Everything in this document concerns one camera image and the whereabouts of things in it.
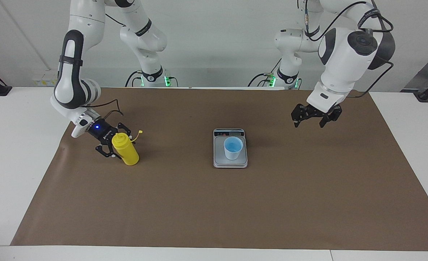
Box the light blue plastic cup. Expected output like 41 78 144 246
223 137 244 161

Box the brown table mat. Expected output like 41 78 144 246
10 87 428 251

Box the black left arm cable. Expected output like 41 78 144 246
297 0 395 98

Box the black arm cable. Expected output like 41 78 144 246
87 99 124 119
297 0 395 98

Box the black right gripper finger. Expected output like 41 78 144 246
116 122 132 136
95 142 122 161

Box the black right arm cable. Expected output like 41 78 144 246
87 99 124 119

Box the yellow squeeze bottle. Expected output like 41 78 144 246
112 130 143 166

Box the black base cable bundle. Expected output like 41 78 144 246
125 70 144 87
248 56 283 87

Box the white wall outlet strip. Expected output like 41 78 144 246
32 74 59 87

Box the silver digital kitchen scale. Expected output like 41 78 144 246
213 128 248 169

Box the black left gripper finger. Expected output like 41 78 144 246
291 104 310 128
319 108 342 128

